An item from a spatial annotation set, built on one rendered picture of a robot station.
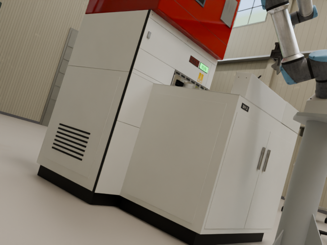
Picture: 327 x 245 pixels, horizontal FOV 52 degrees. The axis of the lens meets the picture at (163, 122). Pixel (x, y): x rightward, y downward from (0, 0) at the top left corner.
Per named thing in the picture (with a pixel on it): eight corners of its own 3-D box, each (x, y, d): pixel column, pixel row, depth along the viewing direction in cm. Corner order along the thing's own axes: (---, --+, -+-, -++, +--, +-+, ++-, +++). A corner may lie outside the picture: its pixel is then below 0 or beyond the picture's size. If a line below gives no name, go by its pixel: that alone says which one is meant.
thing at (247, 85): (229, 95, 184) (236, 71, 185) (267, 120, 225) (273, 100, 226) (245, 97, 177) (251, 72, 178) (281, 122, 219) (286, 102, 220)
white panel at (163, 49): (129, 71, 201) (148, 9, 203) (201, 108, 262) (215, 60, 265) (132, 72, 199) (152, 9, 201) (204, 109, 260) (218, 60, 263)
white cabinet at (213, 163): (115, 208, 208) (153, 83, 214) (198, 213, 280) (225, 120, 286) (197, 252, 166) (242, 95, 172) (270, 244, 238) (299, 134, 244)
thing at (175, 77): (169, 87, 227) (173, 74, 228) (203, 105, 260) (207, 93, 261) (171, 87, 226) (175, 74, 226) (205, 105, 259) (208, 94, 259)
